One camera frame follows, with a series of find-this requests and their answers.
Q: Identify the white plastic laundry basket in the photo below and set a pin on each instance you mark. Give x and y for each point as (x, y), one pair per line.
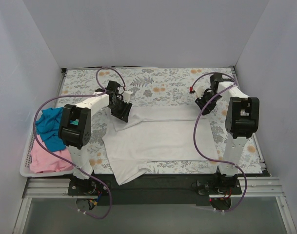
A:
(27, 160)

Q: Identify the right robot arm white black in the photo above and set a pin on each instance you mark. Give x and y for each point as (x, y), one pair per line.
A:
(241, 123)

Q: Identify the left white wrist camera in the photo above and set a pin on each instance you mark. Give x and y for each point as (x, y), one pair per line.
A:
(126, 96)

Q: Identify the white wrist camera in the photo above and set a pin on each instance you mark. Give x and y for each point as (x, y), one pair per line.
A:
(126, 96)
(198, 90)

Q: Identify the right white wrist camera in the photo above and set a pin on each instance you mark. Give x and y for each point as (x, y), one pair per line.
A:
(198, 90)

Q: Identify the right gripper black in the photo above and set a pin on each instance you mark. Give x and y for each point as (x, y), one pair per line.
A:
(207, 100)

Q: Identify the aluminium frame rail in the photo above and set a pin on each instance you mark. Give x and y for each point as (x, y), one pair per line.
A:
(61, 187)

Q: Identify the teal blue t shirt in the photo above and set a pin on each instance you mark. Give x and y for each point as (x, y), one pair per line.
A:
(48, 128)

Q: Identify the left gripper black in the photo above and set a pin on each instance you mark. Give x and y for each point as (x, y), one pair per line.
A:
(121, 107)

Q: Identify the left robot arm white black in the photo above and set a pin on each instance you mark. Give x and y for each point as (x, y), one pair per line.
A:
(75, 128)

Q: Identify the white t shirt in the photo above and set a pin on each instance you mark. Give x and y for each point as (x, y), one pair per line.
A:
(155, 134)

